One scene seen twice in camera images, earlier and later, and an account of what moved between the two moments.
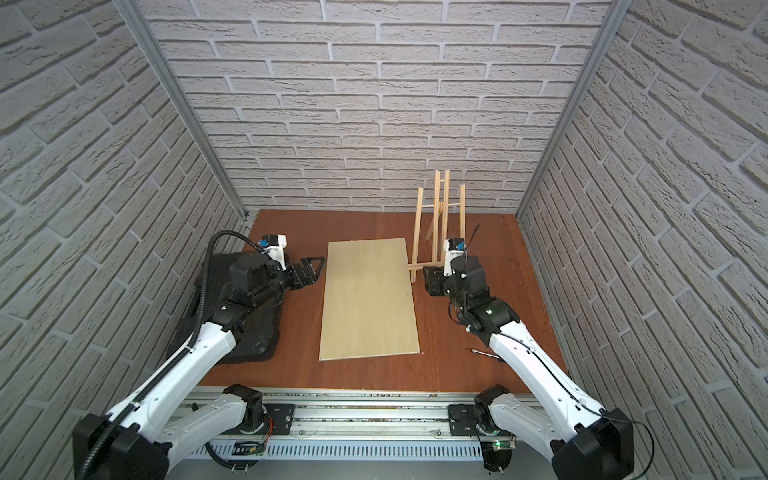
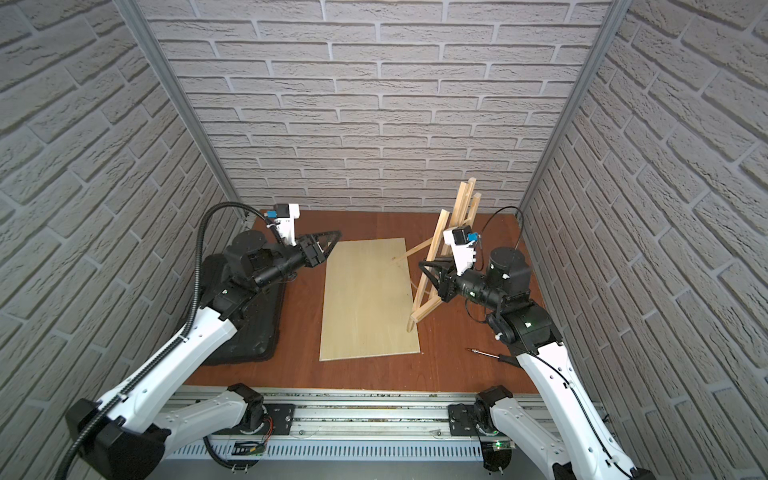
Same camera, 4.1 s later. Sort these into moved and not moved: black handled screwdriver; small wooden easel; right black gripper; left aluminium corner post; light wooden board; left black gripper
Moved: small wooden easel; left black gripper
Not moved: left aluminium corner post; right black gripper; light wooden board; black handled screwdriver
